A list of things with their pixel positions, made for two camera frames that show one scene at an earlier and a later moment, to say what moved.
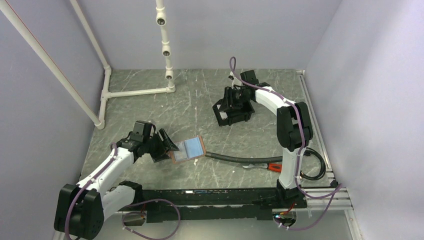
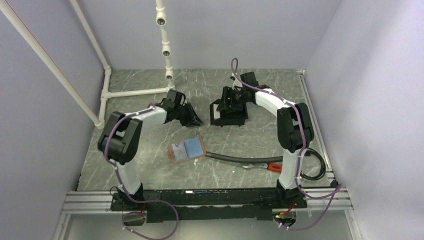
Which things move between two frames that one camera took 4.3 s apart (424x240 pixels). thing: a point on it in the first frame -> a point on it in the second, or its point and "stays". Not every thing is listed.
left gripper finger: [160, 155] -> [188, 117]
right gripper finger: [227, 103] stays
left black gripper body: [153, 143] -> [178, 109]
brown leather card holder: [188, 149] stays
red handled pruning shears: [274, 167] stays
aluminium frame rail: [334, 198] stays
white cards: [223, 115] -> [216, 114]
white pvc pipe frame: [12, 13] stays
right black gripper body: [239, 96] stays
